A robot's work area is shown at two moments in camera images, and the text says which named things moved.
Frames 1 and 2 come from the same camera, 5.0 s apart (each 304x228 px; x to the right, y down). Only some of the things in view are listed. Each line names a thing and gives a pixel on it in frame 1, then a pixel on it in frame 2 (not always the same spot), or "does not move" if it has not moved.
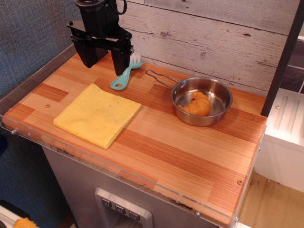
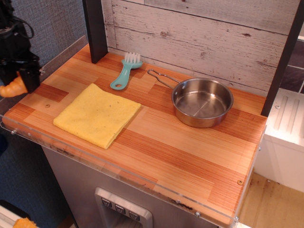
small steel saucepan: [199, 101] does not move
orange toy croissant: [200, 105] → [16, 87]
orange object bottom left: [24, 223] does not move
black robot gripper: [99, 25] → [15, 50]
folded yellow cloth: [96, 116] does not move
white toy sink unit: [280, 157] does not move
